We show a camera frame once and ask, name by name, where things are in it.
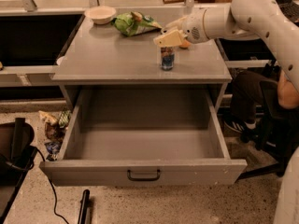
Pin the person's forearm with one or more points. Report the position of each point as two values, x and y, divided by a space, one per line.
288 96

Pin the green chip bag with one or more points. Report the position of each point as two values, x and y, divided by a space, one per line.
135 23

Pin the pile of snack packets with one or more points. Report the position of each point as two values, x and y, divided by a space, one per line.
55 131

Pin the grey cabinet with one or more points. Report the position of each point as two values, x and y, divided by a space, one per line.
100 54

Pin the wooden stick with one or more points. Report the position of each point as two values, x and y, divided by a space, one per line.
172 1

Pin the black sneaker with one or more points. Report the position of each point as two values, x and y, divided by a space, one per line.
238 125

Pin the black chair left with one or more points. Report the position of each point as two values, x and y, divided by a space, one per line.
16 159

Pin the red bull can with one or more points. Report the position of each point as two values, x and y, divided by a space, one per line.
167 58

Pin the black drawer handle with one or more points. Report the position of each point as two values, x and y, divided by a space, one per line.
149 176

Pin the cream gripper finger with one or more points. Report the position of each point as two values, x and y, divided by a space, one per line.
171 38
177 24

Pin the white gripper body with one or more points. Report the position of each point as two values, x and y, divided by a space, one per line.
192 29

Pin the beige bowl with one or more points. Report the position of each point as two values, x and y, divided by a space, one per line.
100 15

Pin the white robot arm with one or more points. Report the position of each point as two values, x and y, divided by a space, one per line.
242 19

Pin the black pole bottom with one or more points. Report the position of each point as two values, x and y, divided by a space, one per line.
84 212

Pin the open grey top drawer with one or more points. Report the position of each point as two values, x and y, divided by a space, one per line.
115 130

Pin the orange fruit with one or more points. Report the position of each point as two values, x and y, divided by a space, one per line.
185 44

